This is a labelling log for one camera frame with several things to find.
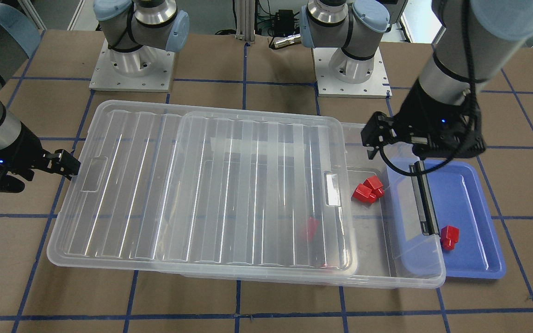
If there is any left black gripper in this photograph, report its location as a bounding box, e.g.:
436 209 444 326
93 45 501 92
361 81 487 160

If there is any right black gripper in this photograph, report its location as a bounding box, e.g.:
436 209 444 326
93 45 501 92
0 124 81 193

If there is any clear plastic box lid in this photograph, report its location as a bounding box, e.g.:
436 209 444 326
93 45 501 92
47 100 358 283

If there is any red block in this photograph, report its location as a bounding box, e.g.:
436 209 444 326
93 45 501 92
352 184 378 204
440 225 460 251
363 175 385 198
300 217 320 242

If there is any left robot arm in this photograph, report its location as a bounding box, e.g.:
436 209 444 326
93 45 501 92
299 0 533 160

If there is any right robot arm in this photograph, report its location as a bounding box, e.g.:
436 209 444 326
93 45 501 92
0 0 190 193

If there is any blue plastic tray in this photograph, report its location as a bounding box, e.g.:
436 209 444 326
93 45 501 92
387 157 507 280

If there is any clear plastic storage box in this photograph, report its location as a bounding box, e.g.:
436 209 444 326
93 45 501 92
157 108 446 289

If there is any black power adapter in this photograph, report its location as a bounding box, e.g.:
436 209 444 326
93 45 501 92
273 9 295 37

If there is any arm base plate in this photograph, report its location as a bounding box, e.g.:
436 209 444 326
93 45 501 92
89 41 178 93
312 47 393 99

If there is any black box handle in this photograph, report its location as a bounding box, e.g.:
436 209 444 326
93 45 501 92
409 161 440 236

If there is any aluminium frame post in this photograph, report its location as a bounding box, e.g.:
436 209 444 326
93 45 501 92
234 0 255 44

